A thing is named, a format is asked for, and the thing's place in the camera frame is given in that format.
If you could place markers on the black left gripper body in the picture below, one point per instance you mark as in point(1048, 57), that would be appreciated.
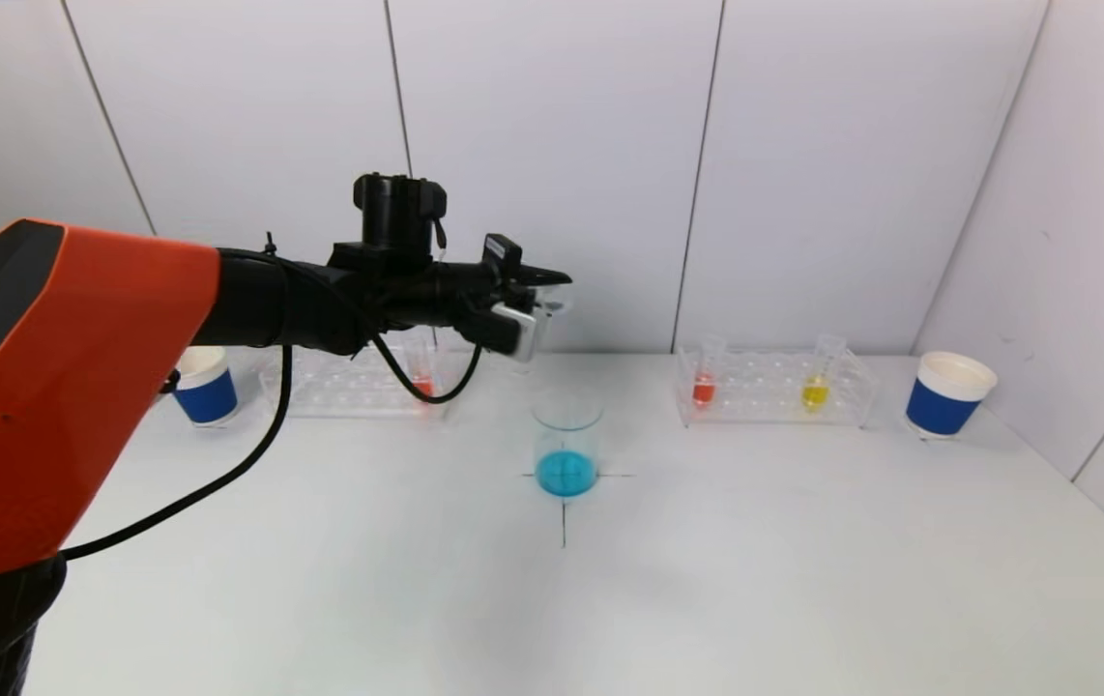
point(499, 257)

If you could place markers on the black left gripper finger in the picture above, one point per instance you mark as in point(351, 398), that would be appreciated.
point(542, 276)

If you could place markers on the test tube with blue pigment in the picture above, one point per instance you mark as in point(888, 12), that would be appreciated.
point(557, 302)

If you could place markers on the orange and black left arm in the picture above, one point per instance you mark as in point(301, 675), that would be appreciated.
point(69, 387)

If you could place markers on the test tube with red pigment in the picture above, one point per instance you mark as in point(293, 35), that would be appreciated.
point(704, 390)
point(423, 387)

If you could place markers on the clear glass beaker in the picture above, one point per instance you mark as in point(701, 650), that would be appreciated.
point(566, 469)

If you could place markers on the clear acrylic test tube rack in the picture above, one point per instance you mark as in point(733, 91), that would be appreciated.
point(339, 387)
point(769, 391)

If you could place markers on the test tube with yellow pigment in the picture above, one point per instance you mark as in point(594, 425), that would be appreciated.
point(814, 394)

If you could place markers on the blue and white paper cup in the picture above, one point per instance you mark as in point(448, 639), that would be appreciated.
point(944, 406)
point(207, 396)

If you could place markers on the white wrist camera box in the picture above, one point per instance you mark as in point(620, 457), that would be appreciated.
point(521, 331)

